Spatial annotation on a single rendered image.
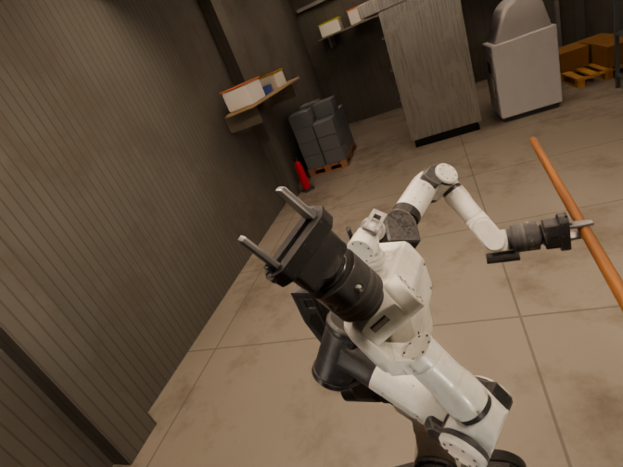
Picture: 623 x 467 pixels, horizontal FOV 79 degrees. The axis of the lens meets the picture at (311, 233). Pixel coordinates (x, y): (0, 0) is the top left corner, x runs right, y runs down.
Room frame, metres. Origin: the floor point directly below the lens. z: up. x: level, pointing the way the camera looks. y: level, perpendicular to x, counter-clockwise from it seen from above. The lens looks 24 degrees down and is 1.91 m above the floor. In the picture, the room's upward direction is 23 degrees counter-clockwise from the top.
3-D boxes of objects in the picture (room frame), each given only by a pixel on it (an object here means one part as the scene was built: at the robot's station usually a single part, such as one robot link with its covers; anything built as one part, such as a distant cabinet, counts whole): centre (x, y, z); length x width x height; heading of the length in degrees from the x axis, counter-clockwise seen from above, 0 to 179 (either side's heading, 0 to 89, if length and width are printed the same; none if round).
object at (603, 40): (5.71, -5.10, 0.22); 1.25 x 0.84 x 0.44; 156
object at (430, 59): (6.29, -2.71, 1.09); 1.75 x 1.30 x 2.18; 157
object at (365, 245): (0.79, -0.11, 1.47); 0.10 x 0.07 x 0.09; 144
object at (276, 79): (5.97, -0.33, 1.72); 0.40 x 0.34 x 0.22; 156
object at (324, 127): (6.81, -0.92, 0.55); 1.06 x 0.71 x 1.09; 156
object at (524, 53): (5.32, -3.67, 0.77); 0.81 x 0.70 x 1.55; 65
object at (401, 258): (0.83, -0.07, 1.27); 0.34 x 0.30 x 0.36; 144
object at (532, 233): (0.93, -0.65, 1.18); 0.12 x 0.10 x 0.13; 62
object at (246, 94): (5.03, 0.10, 1.73); 0.46 x 0.38 x 0.25; 156
